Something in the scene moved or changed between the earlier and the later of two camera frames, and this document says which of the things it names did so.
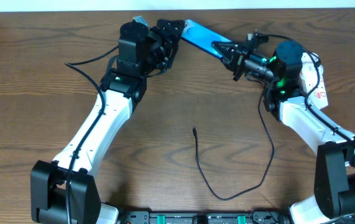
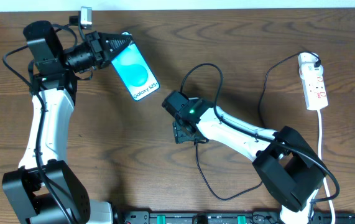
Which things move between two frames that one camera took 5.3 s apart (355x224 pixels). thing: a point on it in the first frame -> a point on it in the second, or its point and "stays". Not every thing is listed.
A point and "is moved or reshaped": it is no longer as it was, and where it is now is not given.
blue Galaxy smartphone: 202,37 is moved or reshaped
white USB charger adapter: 308,71 stays
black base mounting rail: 258,216 stays
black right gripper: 239,62 -> 181,134
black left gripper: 167,39 -> 95,50
